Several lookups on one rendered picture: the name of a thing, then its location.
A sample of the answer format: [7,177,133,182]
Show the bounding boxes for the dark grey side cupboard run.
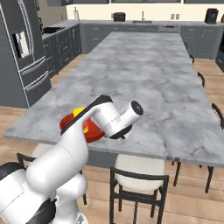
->
[41,23,83,79]

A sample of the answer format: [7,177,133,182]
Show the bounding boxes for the dark grey fridge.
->
[0,0,53,109]

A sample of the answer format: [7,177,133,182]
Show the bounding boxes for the black coffee machine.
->
[204,7,220,25]

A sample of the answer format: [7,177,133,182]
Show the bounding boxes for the white paper towel roll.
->
[73,6,81,22]

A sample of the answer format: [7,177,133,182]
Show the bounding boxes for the yellow cup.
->
[72,107,90,135]

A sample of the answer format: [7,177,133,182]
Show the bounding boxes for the dark grey long cupboard run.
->
[80,22,224,60]

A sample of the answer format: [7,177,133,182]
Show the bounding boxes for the grey dishwasher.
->
[157,24,182,33]

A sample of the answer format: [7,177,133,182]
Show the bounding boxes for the dark oven stack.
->
[214,30,224,73]

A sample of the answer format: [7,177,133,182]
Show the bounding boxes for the black hob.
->
[43,25,67,34]

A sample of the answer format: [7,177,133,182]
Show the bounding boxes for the steel sink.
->
[131,19,153,25]

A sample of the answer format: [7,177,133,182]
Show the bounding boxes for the red bowl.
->
[59,112,106,144]

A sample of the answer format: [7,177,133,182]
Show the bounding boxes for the black toaster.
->
[113,11,127,23]

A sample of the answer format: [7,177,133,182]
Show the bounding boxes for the dark grey wall cupboards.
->
[45,0,224,7]

